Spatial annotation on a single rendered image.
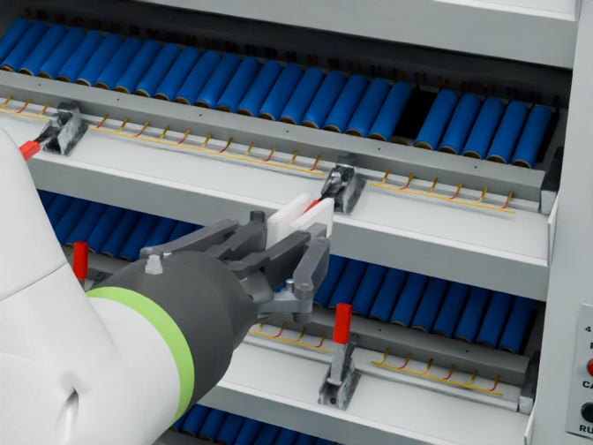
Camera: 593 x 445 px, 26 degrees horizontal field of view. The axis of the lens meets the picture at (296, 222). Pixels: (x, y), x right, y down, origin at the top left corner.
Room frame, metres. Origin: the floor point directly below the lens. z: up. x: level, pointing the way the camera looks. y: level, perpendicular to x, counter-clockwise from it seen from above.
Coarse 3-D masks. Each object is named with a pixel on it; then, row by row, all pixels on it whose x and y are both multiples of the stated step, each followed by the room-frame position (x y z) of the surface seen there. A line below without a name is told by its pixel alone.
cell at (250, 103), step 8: (264, 64) 1.07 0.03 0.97; (272, 64) 1.07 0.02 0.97; (264, 72) 1.06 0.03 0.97; (272, 72) 1.06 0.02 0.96; (280, 72) 1.07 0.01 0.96; (256, 80) 1.05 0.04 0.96; (264, 80) 1.05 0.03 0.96; (272, 80) 1.05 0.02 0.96; (256, 88) 1.04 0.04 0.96; (264, 88) 1.04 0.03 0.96; (248, 96) 1.03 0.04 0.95; (256, 96) 1.03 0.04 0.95; (264, 96) 1.04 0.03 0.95; (240, 104) 1.02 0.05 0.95; (248, 104) 1.02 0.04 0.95; (256, 104) 1.02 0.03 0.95; (256, 112) 1.02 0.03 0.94
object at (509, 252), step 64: (0, 0) 1.22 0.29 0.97; (128, 0) 1.17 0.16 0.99; (64, 192) 1.02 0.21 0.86; (128, 192) 0.99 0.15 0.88; (192, 192) 0.96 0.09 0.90; (256, 192) 0.94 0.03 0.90; (384, 192) 0.93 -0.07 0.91; (384, 256) 0.90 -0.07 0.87; (448, 256) 0.87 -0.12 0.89; (512, 256) 0.85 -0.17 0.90
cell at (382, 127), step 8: (392, 88) 1.02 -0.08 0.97; (400, 88) 1.01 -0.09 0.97; (408, 88) 1.02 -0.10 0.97; (392, 96) 1.01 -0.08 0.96; (400, 96) 1.01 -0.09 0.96; (408, 96) 1.01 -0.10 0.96; (384, 104) 1.00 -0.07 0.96; (392, 104) 1.00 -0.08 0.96; (400, 104) 1.00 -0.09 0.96; (384, 112) 0.99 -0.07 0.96; (392, 112) 0.99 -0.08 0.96; (400, 112) 0.99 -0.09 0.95; (376, 120) 0.98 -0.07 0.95; (384, 120) 0.98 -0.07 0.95; (392, 120) 0.98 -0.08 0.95; (376, 128) 0.97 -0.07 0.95; (384, 128) 0.97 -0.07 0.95; (392, 128) 0.98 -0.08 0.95; (368, 136) 0.97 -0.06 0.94; (384, 136) 0.97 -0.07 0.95
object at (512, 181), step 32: (0, 96) 1.09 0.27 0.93; (32, 96) 1.07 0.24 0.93; (64, 96) 1.06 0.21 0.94; (96, 96) 1.05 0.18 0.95; (128, 96) 1.04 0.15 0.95; (96, 128) 1.03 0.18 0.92; (160, 128) 1.02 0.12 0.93; (192, 128) 1.01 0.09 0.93; (224, 128) 0.99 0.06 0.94; (256, 128) 0.99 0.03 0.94; (288, 128) 0.98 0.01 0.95; (256, 160) 0.97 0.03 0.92; (384, 160) 0.94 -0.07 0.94; (416, 160) 0.93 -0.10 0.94; (448, 160) 0.92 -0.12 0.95; (480, 160) 0.92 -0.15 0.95; (416, 192) 0.91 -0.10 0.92; (512, 192) 0.90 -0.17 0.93
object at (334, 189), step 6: (336, 180) 0.91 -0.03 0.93; (342, 180) 0.92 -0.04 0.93; (330, 186) 0.91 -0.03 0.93; (336, 186) 0.91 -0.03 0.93; (342, 186) 0.91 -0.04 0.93; (324, 192) 0.90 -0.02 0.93; (330, 192) 0.90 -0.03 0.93; (336, 192) 0.90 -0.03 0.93; (324, 198) 0.89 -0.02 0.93; (330, 198) 0.89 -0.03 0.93; (312, 204) 0.88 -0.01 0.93; (306, 210) 0.87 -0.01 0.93
